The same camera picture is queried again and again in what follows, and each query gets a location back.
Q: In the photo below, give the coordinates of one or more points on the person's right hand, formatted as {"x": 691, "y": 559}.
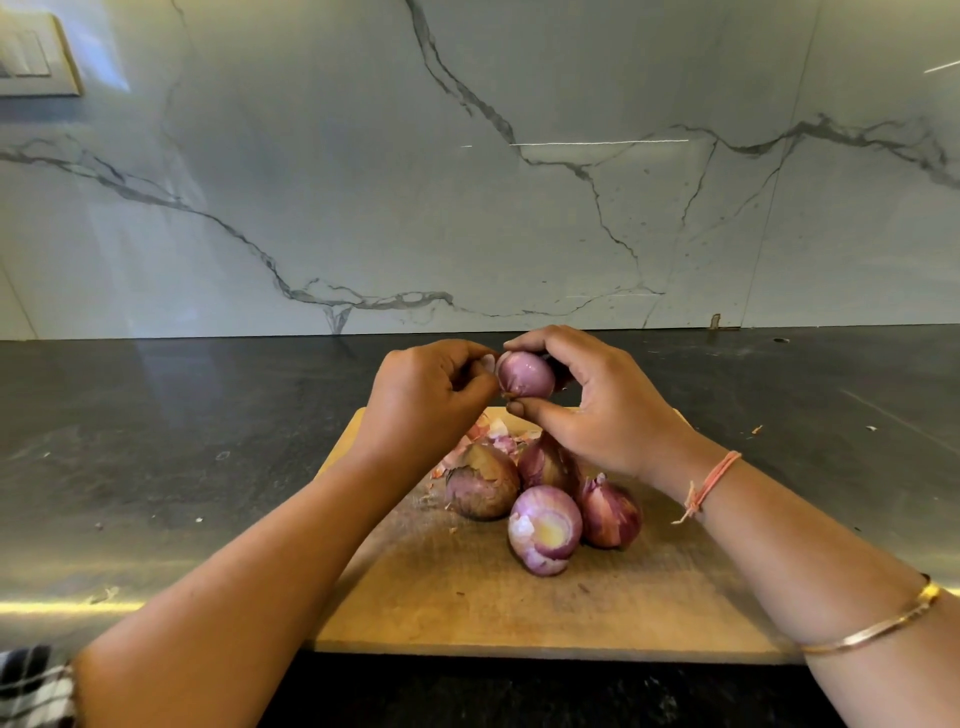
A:
{"x": 615, "y": 405}

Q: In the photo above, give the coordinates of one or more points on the person's left hand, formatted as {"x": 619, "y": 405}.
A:
{"x": 420, "y": 408}

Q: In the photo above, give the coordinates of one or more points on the gold bangle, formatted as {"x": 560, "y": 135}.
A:
{"x": 870, "y": 623}

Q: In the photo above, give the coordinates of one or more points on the white wall switch plate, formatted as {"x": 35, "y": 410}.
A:
{"x": 33, "y": 57}

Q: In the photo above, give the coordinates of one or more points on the wooden cutting board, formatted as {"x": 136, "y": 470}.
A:
{"x": 435, "y": 600}

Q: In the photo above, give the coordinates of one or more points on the black white plaid sleeve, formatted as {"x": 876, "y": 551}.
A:
{"x": 30, "y": 690}

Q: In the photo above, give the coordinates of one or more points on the red onion with pale patch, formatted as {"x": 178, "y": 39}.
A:
{"x": 545, "y": 528}

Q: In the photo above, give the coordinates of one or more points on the person's right forearm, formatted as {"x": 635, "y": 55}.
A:
{"x": 825, "y": 593}

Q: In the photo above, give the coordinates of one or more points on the person's left forearm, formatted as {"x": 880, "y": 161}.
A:
{"x": 225, "y": 623}

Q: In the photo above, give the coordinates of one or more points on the brownish red onion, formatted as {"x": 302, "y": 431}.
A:
{"x": 483, "y": 482}

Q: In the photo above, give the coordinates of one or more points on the small red onion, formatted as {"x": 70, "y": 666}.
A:
{"x": 525, "y": 374}

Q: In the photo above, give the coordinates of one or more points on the pile of onion peels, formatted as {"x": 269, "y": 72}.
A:
{"x": 488, "y": 435}

